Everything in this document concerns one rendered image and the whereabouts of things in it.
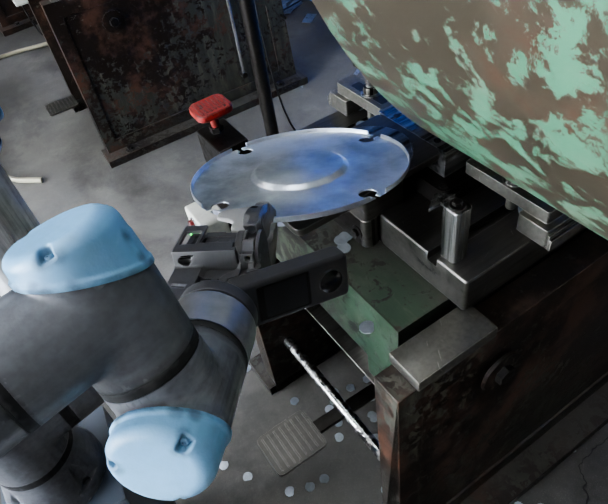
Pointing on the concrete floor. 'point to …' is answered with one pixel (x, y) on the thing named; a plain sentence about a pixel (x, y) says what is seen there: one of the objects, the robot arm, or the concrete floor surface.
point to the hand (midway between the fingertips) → (273, 214)
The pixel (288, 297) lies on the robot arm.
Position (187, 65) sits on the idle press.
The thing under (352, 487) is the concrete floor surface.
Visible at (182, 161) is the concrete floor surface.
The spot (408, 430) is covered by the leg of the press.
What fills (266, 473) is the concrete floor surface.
